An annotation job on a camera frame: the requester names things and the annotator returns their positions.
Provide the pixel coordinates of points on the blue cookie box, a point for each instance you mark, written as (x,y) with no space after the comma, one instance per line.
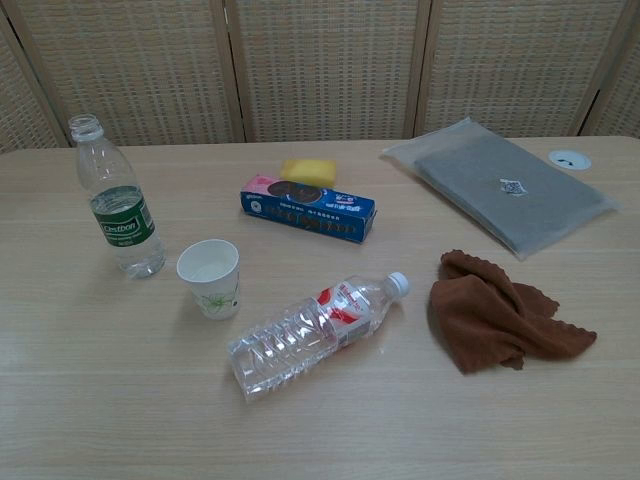
(310,210)

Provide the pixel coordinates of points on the brown microfibre cloth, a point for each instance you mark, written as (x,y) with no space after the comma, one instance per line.
(480,320)

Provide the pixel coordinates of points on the red label plastic water bottle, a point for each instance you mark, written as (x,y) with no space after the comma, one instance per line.
(300,335)

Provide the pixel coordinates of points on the yellow sponge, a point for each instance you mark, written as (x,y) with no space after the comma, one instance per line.
(307,170)

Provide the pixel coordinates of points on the grey cloth in plastic bag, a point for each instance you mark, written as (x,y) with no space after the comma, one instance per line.
(500,200)

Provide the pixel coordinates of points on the white paper cup green print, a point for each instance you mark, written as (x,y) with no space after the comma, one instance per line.
(215,300)

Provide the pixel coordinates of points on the woven rattan folding screen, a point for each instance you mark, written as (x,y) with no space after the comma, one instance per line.
(320,65)

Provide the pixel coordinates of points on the green label plastic water bottle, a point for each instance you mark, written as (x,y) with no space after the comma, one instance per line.
(122,225)

